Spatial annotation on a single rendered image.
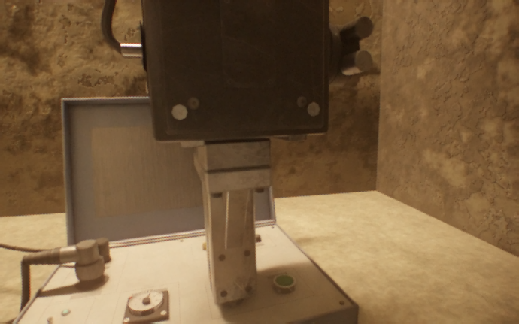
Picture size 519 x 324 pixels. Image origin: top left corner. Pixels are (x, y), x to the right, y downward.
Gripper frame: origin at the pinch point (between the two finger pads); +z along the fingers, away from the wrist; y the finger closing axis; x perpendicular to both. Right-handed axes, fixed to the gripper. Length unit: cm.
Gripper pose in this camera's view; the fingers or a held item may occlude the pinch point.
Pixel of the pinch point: (230, 260)
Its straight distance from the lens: 34.9
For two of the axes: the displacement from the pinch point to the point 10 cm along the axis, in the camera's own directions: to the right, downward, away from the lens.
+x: 9.5, -0.7, 2.9
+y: 3.0, 1.5, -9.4
